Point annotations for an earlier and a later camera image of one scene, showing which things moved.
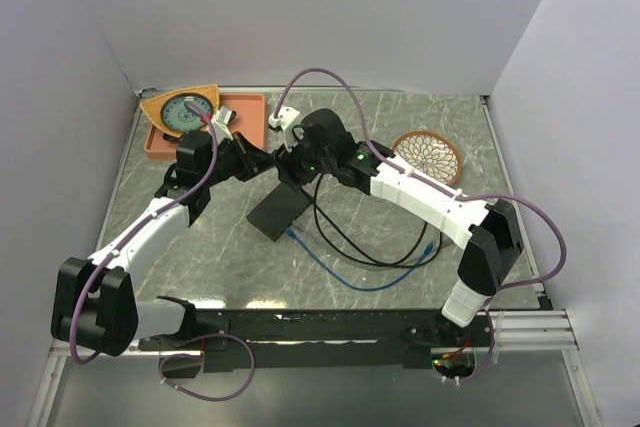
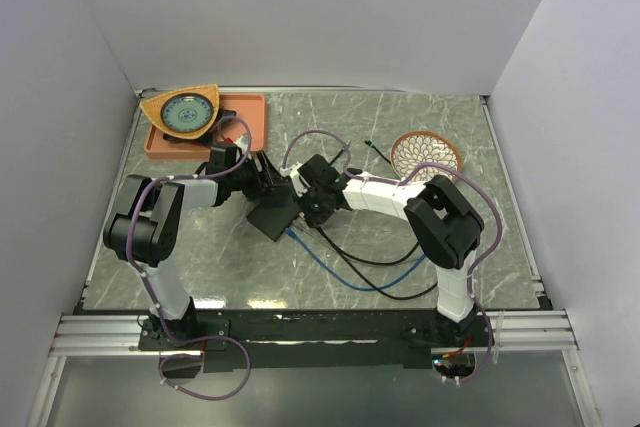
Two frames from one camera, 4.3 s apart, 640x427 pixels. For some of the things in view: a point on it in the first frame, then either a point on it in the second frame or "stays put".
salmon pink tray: x=249 y=111 stays put
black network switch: x=278 y=210 stays put
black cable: x=350 y=254 stays put
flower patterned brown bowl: x=431 y=154 stays put
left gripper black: x=252 y=159 -> x=273 y=176
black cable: x=374 y=258 -> x=358 y=273
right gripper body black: x=304 y=161 -> x=314 y=206
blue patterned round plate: x=176 y=115 stays put
